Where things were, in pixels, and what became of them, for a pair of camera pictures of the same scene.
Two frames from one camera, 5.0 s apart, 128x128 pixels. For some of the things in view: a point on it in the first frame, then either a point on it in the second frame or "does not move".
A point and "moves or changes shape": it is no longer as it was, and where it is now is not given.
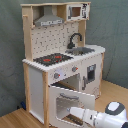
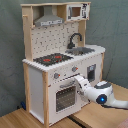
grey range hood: [48, 18] does not move
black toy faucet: [71, 45] does not move
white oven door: [60, 100] moves or changes shape
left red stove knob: [56, 75] does not move
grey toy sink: [79, 50] does not move
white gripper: [85, 115] to [84, 88]
